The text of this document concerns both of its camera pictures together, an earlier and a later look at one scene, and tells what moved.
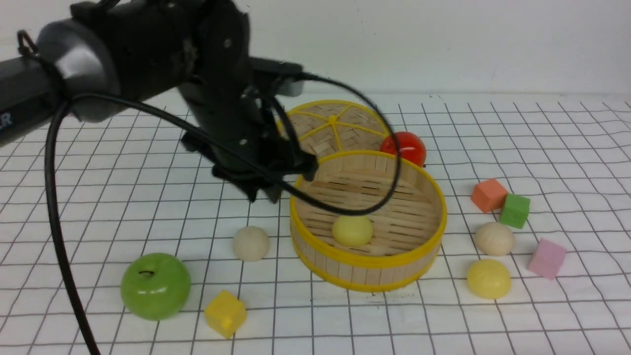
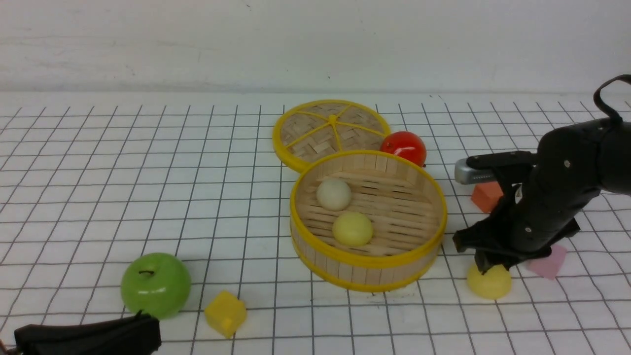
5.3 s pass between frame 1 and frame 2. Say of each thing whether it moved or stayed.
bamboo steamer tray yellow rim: stayed
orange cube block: stayed
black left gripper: moved
